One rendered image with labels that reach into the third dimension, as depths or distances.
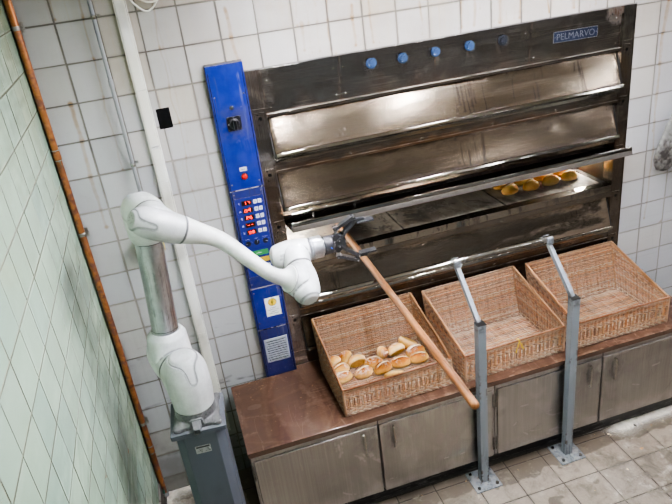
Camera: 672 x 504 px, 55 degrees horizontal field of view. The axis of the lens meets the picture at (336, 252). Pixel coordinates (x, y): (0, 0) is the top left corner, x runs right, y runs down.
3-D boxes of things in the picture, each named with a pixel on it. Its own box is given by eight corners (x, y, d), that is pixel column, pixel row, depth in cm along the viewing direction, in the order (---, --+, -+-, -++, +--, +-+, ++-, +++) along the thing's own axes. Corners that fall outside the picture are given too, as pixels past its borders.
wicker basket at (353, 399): (315, 362, 342) (308, 317, 329) (414, 334, 354) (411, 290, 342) (344, 419, 299) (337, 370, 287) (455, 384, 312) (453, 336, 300)
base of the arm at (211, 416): (173, 442, 236) (169, 430, 234) (173, 404, 256) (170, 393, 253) (223, 430, 239) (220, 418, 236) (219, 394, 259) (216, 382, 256)
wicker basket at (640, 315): (522, 305, 367) (522, 262, 355) (608, 281, 379) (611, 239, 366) (574, 351, 324) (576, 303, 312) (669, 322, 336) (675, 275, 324)
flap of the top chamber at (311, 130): (275, 159, 293) (265, 114, 290) (619, 89, 330) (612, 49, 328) (277, 158, 288) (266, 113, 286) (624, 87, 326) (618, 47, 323)
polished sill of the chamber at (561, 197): (289, 263, 323) (288, 256, 321) (603, 188, 360) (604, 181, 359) (292, 268, 318) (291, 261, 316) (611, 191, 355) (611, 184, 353)
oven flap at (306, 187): (284, 212, 304) (275, 170, 301) (614, 138, 341) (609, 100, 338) (286, 212, 300) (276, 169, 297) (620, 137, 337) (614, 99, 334)
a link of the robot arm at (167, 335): (162, 394, 250) (145, 367, 267) (202, 379, 258) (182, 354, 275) (124, 205, 219) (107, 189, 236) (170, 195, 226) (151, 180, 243)
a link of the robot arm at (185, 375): (181, 422, 237) (167, 374, 227) (165, 398, 251) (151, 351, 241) (222, 403, 244) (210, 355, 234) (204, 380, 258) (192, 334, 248)
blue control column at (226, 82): (233, 300, 529) (172, 24, 435) (252, 296, 533) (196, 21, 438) (284, 461, 361) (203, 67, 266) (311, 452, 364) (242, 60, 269)
